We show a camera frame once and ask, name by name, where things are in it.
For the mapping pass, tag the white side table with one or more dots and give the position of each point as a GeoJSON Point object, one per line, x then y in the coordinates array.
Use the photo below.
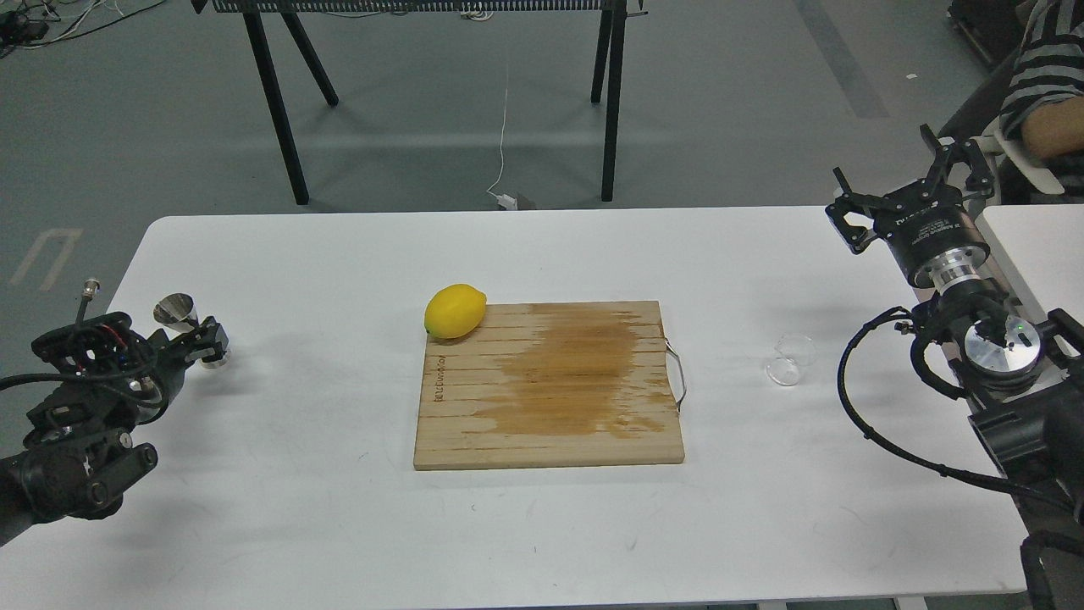
{"type": "Point", "coordinates": [1039, 249]}

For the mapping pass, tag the person in striped shirt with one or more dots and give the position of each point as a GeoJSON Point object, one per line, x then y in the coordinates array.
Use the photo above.
{"type": "Point", "coordinates": [1044, 104]}

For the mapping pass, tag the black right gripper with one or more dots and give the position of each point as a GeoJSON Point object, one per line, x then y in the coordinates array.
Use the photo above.
{"type": "Point", "coordinates": [931, 229]}

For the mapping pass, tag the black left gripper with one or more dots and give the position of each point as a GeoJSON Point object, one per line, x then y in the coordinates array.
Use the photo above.
{"type": "Point", "coordinates": [116, 379]}

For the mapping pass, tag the steel double jigger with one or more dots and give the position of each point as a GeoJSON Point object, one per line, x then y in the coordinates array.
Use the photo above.
{"type": "Point", "coordinates": [177, 312]}

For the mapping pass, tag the clear glass measuring cup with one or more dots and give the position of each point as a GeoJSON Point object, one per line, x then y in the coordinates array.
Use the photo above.
{"type": "Point", "coordinates": [793, 355]}

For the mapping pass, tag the wooden cutting board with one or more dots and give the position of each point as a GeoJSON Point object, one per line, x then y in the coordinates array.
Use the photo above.
{"type": "Point", "coordinates": [550, 385]}

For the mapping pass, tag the yellow lemon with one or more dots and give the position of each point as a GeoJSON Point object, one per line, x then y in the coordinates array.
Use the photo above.
{"type": "Point", "coordinates": [454, 311]}

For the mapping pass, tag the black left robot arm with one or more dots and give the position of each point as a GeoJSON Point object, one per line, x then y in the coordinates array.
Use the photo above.
{"type": "Point", "coordinates": [79, 457]}

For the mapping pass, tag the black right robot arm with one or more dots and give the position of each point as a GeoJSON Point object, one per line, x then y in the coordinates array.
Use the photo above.
{"type": "Point", "coordinates": [1023, 379]}

